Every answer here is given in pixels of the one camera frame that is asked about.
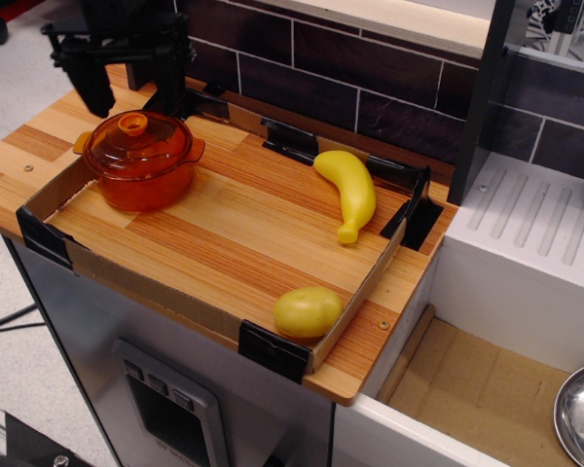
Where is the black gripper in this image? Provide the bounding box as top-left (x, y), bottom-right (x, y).
top-left (41, 1), bottom-right (196, 118)

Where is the orange transparent pot lid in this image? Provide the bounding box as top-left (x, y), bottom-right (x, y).
top-left (80, 110), bottom-right (198, 181)

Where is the orange transparent pot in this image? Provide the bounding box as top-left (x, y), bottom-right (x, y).
top-left (74, 131), bottom-right (205, 212)

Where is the yellow toy banana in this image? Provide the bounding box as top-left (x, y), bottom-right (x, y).
top-left (313, 150), bottom-right (377, 244)

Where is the yellow toy potato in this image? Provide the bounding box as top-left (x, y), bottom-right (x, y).
top-left (274, 286), bottom-right (344, 339)

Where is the cardboard fence with black tape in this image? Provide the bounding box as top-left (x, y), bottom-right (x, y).
top-left (17, 90), bottom-right (442, 398)

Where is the grey toy oven front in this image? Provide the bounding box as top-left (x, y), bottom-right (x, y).
top-left (113, 339), bottom-right (231, 466)

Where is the white toy sink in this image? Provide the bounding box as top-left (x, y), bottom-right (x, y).
top-left (332, 155), bottom-right (584, 466)

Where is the silver metal bowl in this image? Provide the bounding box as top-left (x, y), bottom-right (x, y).
top-left (553, 367), bottom-right (584, 466)

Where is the black floor cable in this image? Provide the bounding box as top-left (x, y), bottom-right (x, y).
top-left (0, 302), bottom-right (45, 341)

